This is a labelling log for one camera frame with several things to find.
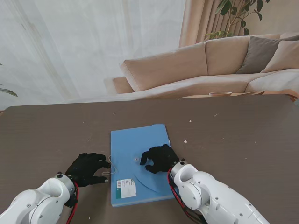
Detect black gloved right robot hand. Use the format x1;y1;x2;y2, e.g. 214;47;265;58
139;144;180;175

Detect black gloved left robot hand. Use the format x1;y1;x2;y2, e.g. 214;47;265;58
64;153;112;189

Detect blue plastic file folder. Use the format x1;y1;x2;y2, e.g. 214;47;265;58
110;124;180;208

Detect thin white string loop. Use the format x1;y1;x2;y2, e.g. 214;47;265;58
102;155;119;176

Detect beige fabric sofa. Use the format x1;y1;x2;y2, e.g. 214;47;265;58
113;34;299;98

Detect light wooden side table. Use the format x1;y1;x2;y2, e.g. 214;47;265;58
178;90;266;100

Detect dark green plant leaf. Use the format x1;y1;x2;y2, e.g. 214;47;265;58
0;63;19;98

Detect white sheer curtain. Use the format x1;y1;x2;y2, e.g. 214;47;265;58
0;0;187;112

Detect beige pleated curtain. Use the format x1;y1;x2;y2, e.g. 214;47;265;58
178;0;241;49

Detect grey-brown sofa cushion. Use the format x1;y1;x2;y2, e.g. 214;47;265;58
235;36;288;75

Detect beige sofa cushion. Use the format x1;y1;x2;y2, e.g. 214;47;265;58
259;39;299;73

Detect green leafy houseplant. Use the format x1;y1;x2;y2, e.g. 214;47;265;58
203;0;271;42

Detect red left arm cable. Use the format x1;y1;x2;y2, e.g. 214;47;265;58
66;182;80;224

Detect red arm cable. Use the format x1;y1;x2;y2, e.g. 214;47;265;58
66;182;80;224
167;168;202;224

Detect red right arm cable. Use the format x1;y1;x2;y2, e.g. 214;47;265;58
167;168;202;224

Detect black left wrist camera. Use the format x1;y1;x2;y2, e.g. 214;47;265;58
64;186;79;208

